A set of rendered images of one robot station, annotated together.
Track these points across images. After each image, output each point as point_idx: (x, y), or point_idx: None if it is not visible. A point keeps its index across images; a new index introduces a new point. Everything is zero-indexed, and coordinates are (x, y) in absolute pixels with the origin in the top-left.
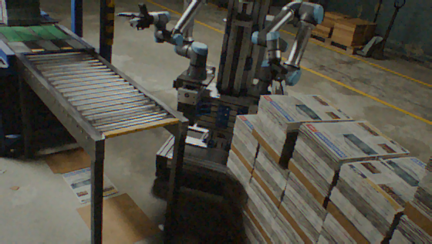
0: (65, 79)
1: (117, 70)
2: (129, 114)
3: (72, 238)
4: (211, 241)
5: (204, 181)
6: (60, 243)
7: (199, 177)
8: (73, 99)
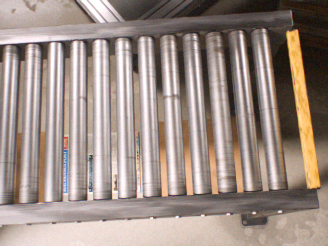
0: (9, 163)
1: (3, 35)
2: (227, 102)
3: (205, 227)
4: (287, 67)
5: (194, 13)
6: (207, 245)
7: (186, 16)
8: (127, 184)
